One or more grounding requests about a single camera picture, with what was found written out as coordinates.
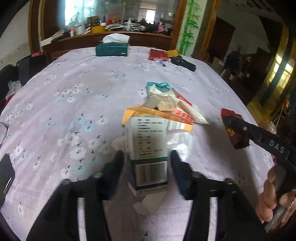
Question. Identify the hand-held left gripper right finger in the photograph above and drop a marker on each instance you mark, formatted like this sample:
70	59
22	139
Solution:
179	171

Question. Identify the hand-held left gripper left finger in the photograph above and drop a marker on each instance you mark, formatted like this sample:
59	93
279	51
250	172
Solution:
114	171

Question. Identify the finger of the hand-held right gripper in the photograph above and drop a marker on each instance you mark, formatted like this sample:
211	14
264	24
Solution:
240	126

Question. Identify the dark red snack packet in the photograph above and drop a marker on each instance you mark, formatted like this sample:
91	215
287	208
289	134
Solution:
238	140

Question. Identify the white blue medicine box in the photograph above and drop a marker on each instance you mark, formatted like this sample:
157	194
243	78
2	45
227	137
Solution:
148	143

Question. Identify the red white wet wipe packet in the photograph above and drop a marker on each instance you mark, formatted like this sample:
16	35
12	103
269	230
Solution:
196	115

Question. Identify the teal white packet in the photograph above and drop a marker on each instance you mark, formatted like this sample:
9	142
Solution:
159	85

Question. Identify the person's right hand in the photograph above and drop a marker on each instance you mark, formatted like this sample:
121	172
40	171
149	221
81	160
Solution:
269	199

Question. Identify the clear plastic wrapper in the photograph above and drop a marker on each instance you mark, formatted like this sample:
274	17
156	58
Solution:
182	143

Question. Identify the white paper leaflet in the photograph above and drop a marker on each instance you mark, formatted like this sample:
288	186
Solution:
148	204

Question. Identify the orange white carton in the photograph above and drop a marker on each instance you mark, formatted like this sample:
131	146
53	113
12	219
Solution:
180	126

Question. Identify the wooden staircase railing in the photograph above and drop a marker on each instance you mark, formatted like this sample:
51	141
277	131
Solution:
256	67

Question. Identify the brown cardboard box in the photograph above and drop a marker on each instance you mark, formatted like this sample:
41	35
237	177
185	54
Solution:
217	63

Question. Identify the gold column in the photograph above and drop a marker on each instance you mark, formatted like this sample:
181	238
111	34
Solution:
277	69

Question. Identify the white crumpled paper packet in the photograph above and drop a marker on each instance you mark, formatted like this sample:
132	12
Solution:
165	100

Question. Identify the black case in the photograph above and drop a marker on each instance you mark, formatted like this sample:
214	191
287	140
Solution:
182	62

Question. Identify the dark wooden door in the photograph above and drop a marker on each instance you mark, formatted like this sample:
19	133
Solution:
220	39

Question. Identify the black smartphone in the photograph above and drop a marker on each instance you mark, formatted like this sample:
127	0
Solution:
5	176

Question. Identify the flat red packet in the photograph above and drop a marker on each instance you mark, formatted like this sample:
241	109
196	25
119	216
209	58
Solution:
156	54

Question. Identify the bamboo painted panel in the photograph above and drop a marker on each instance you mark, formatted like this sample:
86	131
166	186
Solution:
189	27

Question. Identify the dark framed eyeglasses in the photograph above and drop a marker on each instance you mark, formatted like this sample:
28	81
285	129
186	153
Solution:
2	134

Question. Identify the teal tissue box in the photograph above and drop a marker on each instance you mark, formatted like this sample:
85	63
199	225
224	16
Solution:
111	49

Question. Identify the clear plastic bag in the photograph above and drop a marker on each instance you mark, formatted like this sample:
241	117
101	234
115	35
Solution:
14	87

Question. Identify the wooden sideboard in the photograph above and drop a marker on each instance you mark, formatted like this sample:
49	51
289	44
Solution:
138	39

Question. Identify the dark blue chair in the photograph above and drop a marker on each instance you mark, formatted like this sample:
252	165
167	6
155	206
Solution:
27	67

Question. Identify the etched glass partition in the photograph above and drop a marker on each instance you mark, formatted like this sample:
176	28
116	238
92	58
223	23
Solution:
97	9

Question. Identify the dark jacket on post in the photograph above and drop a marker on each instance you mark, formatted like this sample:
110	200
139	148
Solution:
233	58

